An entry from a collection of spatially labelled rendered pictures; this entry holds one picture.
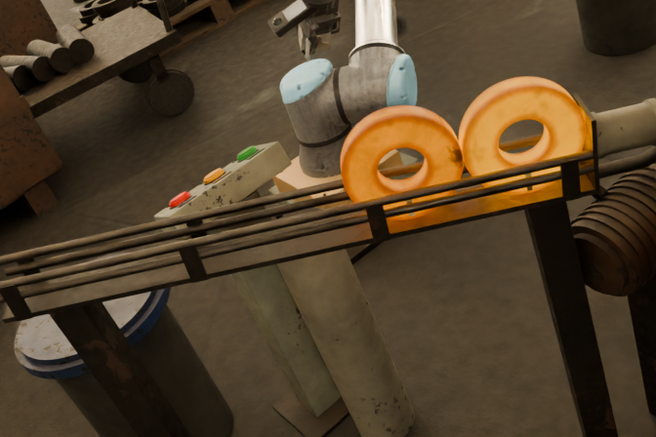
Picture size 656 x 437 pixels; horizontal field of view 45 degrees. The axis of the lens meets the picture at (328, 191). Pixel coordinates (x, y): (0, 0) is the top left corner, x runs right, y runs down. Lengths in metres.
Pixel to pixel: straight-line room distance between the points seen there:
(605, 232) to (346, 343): 0.53
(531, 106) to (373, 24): 1.16
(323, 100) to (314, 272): 0.77
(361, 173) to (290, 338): 0.67
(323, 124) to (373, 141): 1.08
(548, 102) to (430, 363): 0.89
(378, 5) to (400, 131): 1.19
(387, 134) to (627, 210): 0.37
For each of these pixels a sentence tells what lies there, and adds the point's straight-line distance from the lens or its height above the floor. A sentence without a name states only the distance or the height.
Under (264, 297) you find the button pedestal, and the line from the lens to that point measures 1.52.
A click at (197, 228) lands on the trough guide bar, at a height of 0.71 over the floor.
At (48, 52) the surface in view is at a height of 0.42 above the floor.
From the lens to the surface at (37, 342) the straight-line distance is 1.61.
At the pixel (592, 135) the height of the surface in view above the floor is 0.70.
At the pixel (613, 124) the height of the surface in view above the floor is 0.69.
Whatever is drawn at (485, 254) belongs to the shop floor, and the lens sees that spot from 1.97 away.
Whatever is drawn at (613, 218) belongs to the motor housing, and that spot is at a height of 0.53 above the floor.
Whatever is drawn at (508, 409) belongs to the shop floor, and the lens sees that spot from 1.64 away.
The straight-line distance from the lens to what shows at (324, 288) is 1.36.
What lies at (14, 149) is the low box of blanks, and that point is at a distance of 3.02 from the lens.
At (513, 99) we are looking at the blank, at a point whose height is 0.77.
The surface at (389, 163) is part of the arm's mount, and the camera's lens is 2.12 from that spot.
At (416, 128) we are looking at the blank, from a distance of 0.98.
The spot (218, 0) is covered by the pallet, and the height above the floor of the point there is 0.12.
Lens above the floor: 1.25
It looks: 31 degrees down
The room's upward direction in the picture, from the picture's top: 23 degrees counter-clockwise
